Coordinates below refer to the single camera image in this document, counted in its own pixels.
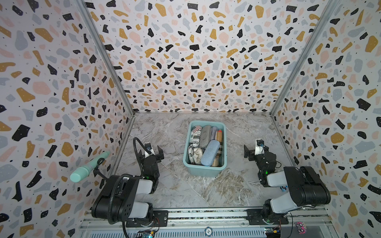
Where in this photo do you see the plaid tartan glasses case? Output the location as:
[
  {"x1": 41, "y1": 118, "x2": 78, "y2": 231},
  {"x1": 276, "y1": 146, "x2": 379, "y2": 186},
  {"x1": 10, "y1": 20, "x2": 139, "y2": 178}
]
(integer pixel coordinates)
[{"x1": 212, "y1": 128, "x2": 224, "y2": 167}]

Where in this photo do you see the world map print glasses case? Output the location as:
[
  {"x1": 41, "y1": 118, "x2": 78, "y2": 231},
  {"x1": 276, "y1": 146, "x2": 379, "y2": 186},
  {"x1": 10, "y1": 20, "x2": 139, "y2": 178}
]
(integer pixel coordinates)
[{"x1": 188, "y1": 146, "x2": 203, "y2": 165}]

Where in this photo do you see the teal plastic storage box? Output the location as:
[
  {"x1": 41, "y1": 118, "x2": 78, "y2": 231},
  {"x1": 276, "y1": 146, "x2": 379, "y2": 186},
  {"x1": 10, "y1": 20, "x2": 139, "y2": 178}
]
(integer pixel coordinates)
[{"x1": 183, "y1": 121, "x2": 227, "y2": 177}]

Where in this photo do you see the light blue fabric glasses case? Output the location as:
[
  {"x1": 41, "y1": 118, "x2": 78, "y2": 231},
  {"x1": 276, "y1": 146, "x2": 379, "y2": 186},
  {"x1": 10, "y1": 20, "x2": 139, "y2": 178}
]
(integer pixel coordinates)
[{"x1": 201, "y1": 140, "x2": 220, "y2": 167}]

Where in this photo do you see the dark grey fabric glasses case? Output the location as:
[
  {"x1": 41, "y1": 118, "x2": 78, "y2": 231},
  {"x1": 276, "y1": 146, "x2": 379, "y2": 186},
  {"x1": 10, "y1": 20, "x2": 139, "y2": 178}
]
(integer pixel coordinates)
[{"x1": 199, "y1": 125, "x2": 212, "y2": 149}]

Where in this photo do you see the newspaper flag glasses case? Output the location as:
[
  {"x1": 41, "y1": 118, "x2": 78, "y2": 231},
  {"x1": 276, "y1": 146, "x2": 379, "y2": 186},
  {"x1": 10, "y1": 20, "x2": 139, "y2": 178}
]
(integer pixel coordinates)
[{"x1": 190, "y1": 125, "x2": 202, "y2": 148}]

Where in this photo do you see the long lilac fabric glasses case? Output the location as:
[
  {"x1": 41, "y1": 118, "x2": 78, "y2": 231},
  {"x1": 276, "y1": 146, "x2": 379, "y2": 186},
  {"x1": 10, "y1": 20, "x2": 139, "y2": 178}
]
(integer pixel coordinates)
[{"x1": 210, "y1": 126, "x2": 219, "y2": 140}]

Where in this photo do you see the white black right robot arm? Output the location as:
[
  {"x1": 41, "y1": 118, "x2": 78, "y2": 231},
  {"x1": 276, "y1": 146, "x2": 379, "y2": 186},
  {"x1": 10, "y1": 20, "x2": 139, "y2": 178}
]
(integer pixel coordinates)
[{"x1": 244, "y1": 139, "x2": 331, "y2": 224}]

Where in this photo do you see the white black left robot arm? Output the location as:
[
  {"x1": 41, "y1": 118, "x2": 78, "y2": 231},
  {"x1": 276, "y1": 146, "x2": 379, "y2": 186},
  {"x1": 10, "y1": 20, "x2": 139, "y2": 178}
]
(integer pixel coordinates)
[{"x1": 91, "y1": 147, "x2": 164, "y2": 226}]

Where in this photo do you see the mint green handheld microphone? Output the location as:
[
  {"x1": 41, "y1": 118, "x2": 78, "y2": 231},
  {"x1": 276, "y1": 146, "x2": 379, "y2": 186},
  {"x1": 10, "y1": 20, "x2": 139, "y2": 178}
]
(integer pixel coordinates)
[{"x1": 69, "y1": 151, "x2": 110, "y2": 183}]

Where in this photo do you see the pink toy car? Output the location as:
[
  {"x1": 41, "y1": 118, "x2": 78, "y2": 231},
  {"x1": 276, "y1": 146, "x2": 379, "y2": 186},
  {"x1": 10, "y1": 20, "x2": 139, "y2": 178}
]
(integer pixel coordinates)
[{"x1": 295, "y1": 222, "x2": 307, "y2": 235}]

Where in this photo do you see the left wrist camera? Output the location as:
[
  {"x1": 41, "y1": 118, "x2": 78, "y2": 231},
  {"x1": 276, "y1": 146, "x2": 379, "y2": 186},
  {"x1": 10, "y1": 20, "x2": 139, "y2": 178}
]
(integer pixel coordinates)
[{"x1": 144, "y1": 143, "x2": 154, "y2": 158}]

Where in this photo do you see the black corrugated cable conduit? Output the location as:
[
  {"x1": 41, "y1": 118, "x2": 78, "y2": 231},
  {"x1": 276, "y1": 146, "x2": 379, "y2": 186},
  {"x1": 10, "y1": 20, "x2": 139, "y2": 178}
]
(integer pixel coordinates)
[{"x1": 107, "y1": 136, "x2": 149, "y2": 225}]

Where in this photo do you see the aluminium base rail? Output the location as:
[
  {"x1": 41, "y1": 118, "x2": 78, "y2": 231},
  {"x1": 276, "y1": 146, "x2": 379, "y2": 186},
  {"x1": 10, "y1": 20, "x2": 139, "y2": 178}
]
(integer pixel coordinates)
[{"x1": 77, "y1": 206, "x2": 338, "y2": 238}]

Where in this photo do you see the aluminium wall frame strip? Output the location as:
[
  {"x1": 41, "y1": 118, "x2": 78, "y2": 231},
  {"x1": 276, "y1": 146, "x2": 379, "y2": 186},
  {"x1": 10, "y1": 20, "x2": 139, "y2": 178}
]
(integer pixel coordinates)
[{"x1": 72, "y1": 0, "x2": 133, "y2": 113}]

